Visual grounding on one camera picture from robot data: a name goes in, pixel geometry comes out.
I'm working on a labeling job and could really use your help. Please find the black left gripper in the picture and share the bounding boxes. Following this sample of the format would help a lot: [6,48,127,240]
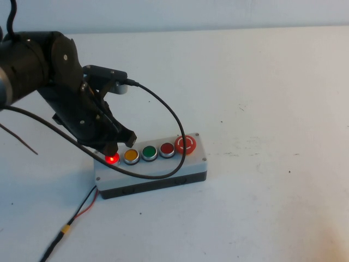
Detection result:
[40,81,137,156]

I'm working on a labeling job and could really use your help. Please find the lit red push button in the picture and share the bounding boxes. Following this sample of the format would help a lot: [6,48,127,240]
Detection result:
[105,152,121,167]

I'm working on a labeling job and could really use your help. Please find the yellow push button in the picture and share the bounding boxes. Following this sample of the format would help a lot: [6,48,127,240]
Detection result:
[123,148,141,166]

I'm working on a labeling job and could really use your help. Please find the green push button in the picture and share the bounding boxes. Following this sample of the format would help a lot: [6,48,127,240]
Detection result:
[141,145,159,163]

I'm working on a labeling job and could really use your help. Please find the dark red push button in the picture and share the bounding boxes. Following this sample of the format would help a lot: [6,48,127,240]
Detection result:
[159,142,176,159]

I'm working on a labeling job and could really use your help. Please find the red emergency stop mushroom button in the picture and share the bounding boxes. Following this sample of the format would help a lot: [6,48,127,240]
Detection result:
[174,134,197,156]

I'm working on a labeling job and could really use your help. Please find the grey and black switch box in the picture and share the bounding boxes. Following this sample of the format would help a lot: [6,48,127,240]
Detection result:
[93,133,208,200]

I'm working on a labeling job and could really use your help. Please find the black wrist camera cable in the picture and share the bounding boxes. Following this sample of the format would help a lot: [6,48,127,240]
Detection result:
[0,78,189,180]

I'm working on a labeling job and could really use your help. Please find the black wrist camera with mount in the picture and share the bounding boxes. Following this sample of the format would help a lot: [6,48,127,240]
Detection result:
[82,64,129,106]

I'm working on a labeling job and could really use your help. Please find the black red power cable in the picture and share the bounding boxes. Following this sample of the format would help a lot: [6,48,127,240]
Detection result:
[39,185,100,262]

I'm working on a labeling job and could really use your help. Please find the thin brown cable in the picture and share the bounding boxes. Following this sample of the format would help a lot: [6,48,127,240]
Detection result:
[0,123,39,156]

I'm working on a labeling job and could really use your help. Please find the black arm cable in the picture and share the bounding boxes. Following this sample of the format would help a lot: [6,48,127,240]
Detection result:
[6,0,17,38]

